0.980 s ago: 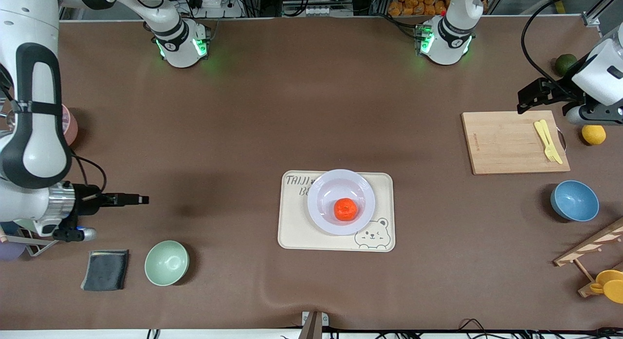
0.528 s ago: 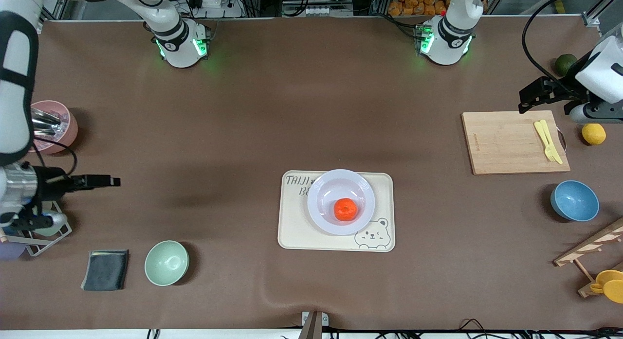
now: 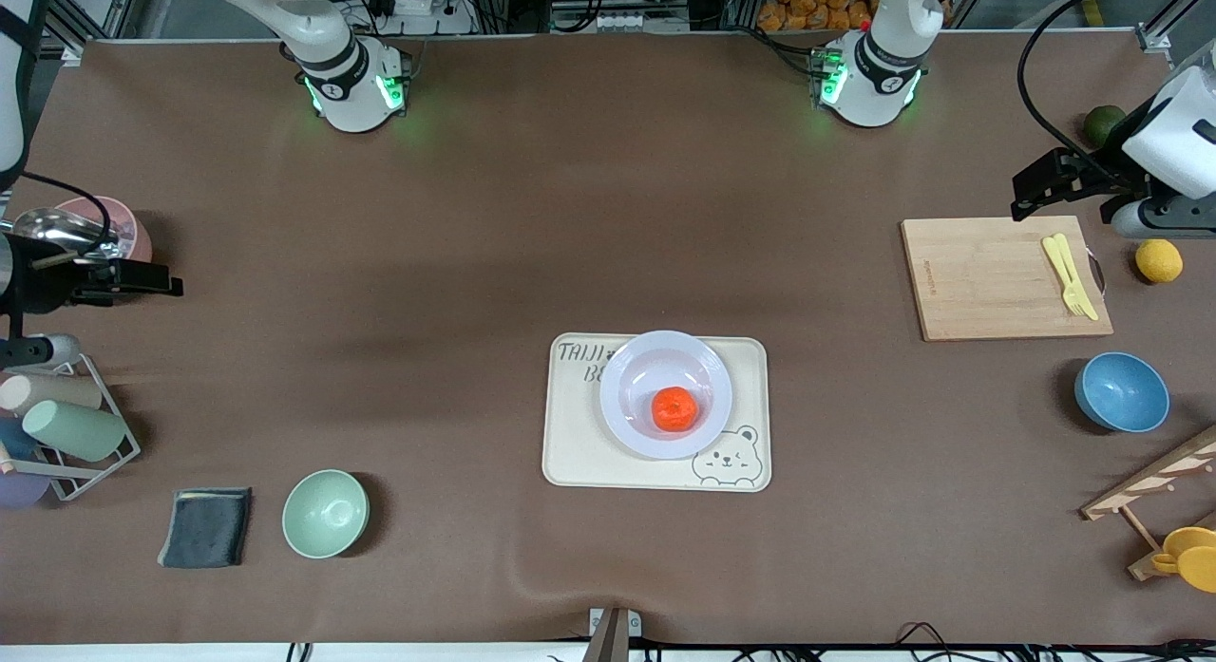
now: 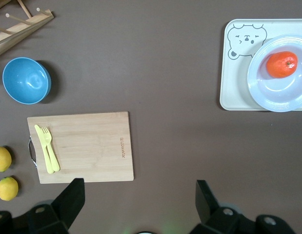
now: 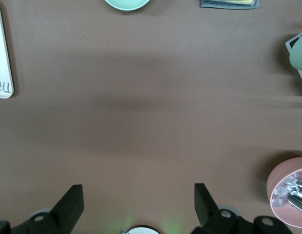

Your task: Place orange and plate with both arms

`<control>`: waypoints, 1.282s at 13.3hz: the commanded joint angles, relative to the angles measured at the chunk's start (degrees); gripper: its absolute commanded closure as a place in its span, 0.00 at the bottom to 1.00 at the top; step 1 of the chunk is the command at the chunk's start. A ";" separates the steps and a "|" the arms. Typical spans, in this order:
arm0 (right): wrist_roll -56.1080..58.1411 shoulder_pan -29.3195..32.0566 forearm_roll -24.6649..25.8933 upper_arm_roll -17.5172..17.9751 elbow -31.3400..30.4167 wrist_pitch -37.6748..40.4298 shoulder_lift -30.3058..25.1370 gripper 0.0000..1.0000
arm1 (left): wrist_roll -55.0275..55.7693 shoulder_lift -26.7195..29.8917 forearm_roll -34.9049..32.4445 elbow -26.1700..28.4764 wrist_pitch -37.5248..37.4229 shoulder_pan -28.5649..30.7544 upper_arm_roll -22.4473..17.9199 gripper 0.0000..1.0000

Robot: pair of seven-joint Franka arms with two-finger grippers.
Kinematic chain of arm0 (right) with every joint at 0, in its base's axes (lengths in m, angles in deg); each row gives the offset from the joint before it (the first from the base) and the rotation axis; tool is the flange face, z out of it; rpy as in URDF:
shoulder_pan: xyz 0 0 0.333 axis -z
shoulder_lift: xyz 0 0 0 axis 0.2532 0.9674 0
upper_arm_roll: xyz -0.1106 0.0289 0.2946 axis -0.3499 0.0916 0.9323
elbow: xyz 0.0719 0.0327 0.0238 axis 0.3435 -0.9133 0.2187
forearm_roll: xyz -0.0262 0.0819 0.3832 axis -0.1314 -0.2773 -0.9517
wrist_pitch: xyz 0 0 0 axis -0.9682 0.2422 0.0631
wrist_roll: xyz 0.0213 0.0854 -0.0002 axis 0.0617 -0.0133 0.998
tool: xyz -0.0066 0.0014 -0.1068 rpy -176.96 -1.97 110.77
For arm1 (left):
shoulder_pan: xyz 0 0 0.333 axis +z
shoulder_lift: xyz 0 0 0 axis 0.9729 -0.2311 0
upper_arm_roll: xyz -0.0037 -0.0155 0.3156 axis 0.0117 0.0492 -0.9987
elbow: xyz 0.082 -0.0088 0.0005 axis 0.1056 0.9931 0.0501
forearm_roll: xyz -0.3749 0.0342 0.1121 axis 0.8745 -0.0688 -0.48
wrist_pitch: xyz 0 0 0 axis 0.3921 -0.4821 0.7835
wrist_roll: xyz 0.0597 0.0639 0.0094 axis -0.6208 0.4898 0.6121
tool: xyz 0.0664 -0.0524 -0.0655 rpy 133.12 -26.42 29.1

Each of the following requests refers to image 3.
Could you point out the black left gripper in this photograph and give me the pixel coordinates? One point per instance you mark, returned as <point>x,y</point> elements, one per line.
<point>1108,176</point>

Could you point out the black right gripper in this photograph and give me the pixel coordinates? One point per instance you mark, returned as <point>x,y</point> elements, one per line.
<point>40,284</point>

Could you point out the orange mandarin fruit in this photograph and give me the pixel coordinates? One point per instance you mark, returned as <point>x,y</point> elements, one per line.
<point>675,409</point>

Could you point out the white round plate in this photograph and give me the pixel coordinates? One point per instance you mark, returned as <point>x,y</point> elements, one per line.
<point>636,425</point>

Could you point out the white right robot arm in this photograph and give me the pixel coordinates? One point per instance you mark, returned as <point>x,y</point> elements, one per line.
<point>347,83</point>

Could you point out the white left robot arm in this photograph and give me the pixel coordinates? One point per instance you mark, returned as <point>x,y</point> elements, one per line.
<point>869,83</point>

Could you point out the pink bowl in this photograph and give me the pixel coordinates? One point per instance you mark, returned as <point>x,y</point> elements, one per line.
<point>133,230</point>

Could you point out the yellow plastic fork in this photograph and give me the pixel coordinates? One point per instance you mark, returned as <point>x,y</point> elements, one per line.
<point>1056,263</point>

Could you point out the dark green round fruit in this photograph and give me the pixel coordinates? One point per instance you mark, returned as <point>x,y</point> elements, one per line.
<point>1102,125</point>

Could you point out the shiny metal scoop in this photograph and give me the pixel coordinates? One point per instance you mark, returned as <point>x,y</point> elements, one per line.
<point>52,227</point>

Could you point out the yellow plastic fork and knife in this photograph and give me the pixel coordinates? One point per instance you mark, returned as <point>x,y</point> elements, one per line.
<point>1080,287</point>

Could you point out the wooden cutting board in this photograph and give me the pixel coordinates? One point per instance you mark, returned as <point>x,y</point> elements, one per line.
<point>988,292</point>

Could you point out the beige cup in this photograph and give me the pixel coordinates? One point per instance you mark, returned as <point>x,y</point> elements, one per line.
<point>57,390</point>

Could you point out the yellow lemon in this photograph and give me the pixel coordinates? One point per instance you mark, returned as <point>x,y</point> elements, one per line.
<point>1159,260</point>

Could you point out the pale green cup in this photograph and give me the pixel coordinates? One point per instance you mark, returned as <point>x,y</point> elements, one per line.
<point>76,430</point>

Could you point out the blue cup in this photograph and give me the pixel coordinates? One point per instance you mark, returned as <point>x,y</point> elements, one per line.
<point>14,439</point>

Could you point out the blue bowl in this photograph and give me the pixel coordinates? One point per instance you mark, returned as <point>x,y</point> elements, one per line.
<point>1123,392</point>

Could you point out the purple cup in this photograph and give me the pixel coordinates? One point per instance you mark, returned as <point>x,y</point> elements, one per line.
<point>19,491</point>

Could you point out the folded dark grey cloth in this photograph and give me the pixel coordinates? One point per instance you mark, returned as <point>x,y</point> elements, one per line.
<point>204,527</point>

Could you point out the bag of orange fruit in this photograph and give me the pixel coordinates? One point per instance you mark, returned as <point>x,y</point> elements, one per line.
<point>817,2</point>

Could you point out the light green bowl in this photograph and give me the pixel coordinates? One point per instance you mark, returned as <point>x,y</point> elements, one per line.
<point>325,514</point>

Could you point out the wooden peg rack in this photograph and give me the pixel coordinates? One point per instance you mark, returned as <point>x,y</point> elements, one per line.
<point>1140,482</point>

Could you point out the yellow cup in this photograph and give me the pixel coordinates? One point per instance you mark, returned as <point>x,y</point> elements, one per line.
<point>1199,572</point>
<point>1183,543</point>

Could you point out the white power strip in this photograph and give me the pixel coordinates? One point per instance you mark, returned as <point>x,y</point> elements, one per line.
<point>418,16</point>

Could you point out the cream tray with bear print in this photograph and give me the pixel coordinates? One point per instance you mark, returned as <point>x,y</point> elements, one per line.
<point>570,444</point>

